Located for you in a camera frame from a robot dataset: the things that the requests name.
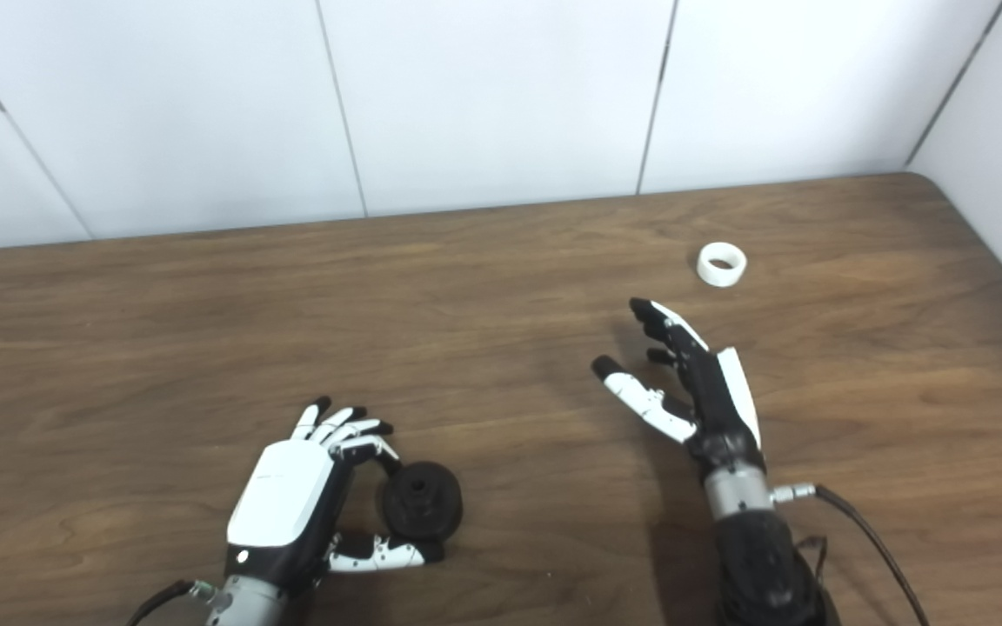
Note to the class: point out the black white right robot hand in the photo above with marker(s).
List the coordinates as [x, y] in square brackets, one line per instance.
[710, 391]

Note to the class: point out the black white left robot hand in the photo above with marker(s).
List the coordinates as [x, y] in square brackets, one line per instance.
[279, 496]

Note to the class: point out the round black part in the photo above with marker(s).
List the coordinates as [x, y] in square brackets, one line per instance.
[431, 513]

